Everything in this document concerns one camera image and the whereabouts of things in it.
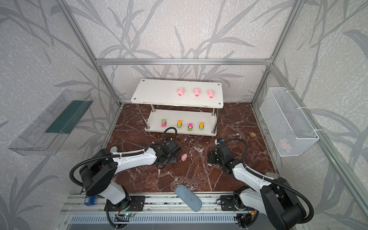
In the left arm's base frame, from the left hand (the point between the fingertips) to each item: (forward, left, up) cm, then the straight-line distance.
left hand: (174, 154), depth 89 cm
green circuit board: (-31, +21, -2) cm, 37 cm away
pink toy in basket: (0, -59, +18) cm, 62 cm away
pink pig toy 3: (+21, -13, +33) cm, 42 cm away
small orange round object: (+17, -54, -3) cm, 57 cm away
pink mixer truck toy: (+18, -9, +5) cm, 21 cm away
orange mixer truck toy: (+19, -2, +6) cm, 20 cm away
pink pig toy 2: (-1, -6, -1) cm, 6 cm away
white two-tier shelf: (+14, -4, +30) cm, 33 cm away
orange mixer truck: (+18, -17, +5) cm, 25 cm away
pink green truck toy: (+20, +9, +5) cm, 23 cm away
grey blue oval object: (-24, -11, +2) cm, 27 cm away
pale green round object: (+4, +40, -1) cm, 40 cm away
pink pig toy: (+22, -5, +33) cm, 40 cm away
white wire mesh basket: (-2, -54, +33) cm, 63 cm away
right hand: (+3, -23, +1) cm, 23 cm away
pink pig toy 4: (+20, -21, +33) cm, 44 cm away
